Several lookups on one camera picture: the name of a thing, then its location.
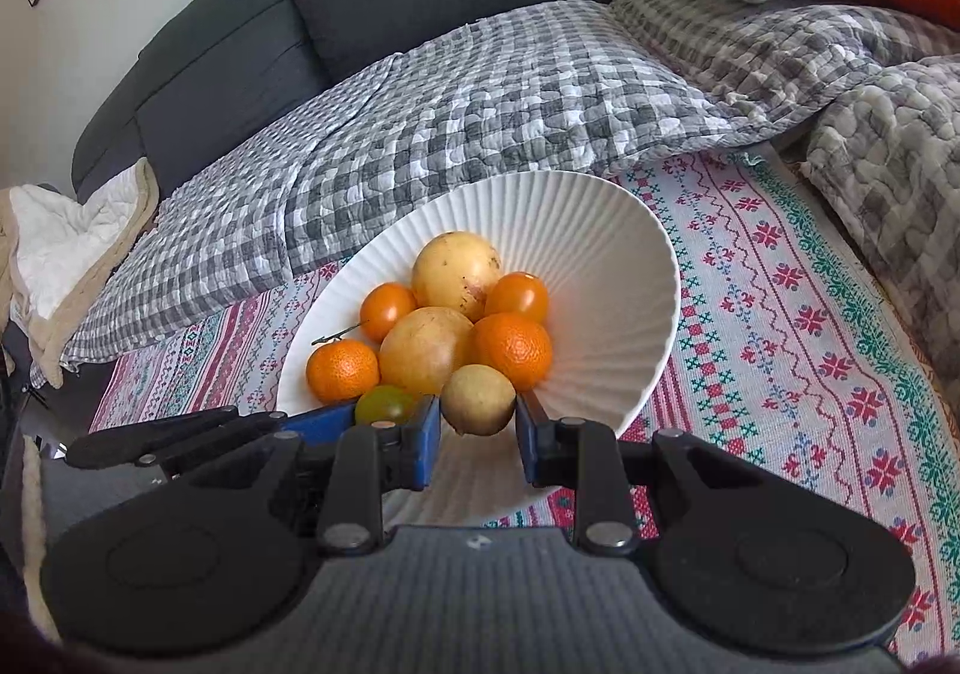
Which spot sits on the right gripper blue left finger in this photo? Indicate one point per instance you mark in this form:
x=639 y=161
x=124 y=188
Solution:
x=371 y=461

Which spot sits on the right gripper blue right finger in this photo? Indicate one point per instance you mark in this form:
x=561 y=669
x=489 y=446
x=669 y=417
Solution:
x=582 y=456

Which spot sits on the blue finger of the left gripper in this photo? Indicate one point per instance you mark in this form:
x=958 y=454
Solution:
x=185 y=442

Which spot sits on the dark green tomato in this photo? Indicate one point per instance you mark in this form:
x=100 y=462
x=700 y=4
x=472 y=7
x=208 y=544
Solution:
x=384 y=403

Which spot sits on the orange mandarin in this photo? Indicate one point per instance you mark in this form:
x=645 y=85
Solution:
x=342 y=370
x=514 y=345

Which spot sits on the small tan longan fruit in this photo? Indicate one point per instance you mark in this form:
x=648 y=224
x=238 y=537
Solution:
x=478 y=400

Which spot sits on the large yellow passion fruit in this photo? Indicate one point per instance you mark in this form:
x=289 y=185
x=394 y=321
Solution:
x=424 y=349

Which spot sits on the orange tomato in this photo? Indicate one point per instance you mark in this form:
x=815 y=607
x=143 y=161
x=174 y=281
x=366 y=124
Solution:
x=383 y=308
x=519 y=293

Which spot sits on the white ribbed plate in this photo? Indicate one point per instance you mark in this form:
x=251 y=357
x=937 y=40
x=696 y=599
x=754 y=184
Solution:
x=608 y=265

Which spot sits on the patterned red green tablecloth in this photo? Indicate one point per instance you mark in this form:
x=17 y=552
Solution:
x=788 y=354

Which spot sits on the white beige folded blanket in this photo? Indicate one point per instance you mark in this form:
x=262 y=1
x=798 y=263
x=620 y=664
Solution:
x=58 y=253

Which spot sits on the grey white checkered quilt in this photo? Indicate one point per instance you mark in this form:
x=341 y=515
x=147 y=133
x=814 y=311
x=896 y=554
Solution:
x=578 y=86

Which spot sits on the beige grey patterned blanket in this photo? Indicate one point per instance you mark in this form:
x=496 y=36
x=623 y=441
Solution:
x=885 y=155

